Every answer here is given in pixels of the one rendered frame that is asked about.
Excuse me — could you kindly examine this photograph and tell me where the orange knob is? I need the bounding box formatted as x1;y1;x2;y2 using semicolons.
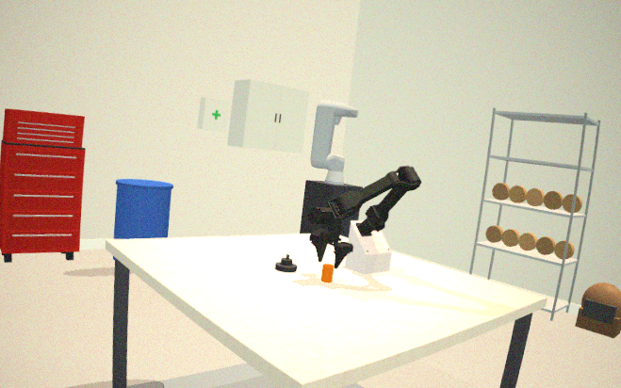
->
321;265;334;283

